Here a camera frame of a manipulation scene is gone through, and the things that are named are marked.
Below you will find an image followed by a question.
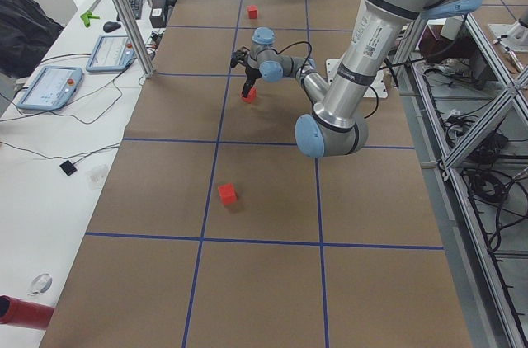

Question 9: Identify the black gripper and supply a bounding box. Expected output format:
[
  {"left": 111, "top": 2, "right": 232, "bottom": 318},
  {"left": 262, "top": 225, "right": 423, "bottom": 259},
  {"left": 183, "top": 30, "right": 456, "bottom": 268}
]
[{"left": 242, "top": 65, "right": 260, "bottom": 97}]

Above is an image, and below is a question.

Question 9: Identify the red block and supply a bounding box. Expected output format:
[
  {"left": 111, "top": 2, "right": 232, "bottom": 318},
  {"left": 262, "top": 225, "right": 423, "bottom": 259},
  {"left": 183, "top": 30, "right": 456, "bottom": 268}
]
[
  {"left": 247, "top": 5, "right": 258, "bottom": 20},
  {"left": 241, "top": 87, "right": 257, "bottom": 104},
  {"left": 218, "top": 183, "right": 238, "bottom": 205}
]

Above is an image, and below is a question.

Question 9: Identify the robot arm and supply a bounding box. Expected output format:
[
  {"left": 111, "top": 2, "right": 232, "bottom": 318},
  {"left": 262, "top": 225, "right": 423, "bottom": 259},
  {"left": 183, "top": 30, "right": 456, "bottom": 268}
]
[{"left": 230, "top": 0, "right": 483, "bottom": 158}]

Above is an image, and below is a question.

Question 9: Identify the black box with label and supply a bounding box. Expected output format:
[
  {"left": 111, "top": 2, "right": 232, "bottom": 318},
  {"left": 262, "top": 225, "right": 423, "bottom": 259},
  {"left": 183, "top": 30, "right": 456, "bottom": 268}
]
[{"left": 149, "top": 0, "right": 167, "bottom": 29}]

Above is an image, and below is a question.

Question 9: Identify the far teach pendant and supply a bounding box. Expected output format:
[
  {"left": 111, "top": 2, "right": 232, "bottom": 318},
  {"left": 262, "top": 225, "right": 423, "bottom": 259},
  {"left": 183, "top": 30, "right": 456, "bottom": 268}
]
[{"left": 86, "top": 35, "right": 135, "bottom": 73}]

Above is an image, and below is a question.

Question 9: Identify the teach pendant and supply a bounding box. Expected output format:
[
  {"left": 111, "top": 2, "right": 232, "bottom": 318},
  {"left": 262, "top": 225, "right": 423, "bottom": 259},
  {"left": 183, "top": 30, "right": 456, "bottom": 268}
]
[
  {"left": 16, "top": 66, "right": 83, "bottom": 111},
  {"left": 86, "top": 35, "right": 135, "bottom": 73}
]

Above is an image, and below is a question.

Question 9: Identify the black computer mouse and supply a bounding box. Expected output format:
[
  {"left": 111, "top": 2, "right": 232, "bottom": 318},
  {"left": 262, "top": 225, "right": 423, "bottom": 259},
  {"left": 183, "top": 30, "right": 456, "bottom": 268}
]
[{"left": 102, "top": 21, "right": 121, "bottom": 33}]

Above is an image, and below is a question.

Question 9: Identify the green plastic tool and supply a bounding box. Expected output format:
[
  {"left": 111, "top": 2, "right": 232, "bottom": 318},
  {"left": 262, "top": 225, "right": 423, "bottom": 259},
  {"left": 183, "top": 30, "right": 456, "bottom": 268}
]
[{"left": 80, "top": 10, "right": 101, "bottom": 28}]

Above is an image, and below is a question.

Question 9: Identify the near teach pendant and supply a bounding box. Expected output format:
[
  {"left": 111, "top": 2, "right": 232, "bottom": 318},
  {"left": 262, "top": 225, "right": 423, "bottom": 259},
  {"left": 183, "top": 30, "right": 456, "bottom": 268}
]
[{"left": 16, "top": 66, "right": 83, "bottom": 111}]

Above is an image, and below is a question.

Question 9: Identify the small black square pad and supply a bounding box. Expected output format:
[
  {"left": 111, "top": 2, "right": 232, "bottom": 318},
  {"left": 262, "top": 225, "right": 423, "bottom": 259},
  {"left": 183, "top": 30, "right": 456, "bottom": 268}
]
[{"left": 59, "top": 160, "right": 78, "bottom": 176}]

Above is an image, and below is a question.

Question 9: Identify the person in black jacket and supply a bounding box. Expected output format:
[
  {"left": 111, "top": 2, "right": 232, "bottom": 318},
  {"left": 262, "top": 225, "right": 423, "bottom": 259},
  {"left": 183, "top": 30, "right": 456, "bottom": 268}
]
[{"left": 1, "top": 0, "right": 64, "bottom": 78}]

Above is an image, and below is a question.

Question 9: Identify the clear tape roll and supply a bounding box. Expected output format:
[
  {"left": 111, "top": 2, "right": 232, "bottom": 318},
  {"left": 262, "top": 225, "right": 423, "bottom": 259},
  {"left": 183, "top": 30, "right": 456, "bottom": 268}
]
[{"left": 27, "top": 273, "right": 53, "bottom": 296}]

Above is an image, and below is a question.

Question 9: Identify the red cylinder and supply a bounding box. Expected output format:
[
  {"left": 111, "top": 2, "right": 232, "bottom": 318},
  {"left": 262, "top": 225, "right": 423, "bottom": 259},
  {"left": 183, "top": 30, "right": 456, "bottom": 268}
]
[{"left": 1, "top": 295, "right": 54, "bottom": 330}]

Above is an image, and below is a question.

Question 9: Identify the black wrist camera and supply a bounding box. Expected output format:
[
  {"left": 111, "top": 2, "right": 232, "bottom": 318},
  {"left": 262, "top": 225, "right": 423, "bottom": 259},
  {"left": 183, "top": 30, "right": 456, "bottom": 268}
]
[{"left": 230, "top": 48, "right": 249, "bottom": 68}]

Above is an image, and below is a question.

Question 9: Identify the aluminium frame post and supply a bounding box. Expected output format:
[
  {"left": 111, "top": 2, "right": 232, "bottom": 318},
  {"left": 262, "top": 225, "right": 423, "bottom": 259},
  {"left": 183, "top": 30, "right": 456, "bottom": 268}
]
[{"left": 112, "top": 0, "right": 154, "bottom": 78}]

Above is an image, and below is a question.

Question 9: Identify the aluminium frame rack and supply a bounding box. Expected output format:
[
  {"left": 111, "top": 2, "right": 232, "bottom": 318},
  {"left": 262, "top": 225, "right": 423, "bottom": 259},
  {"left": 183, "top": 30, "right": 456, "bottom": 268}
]
[{"left": 388, "top": 5, "right": 527, "bottom": 347}]

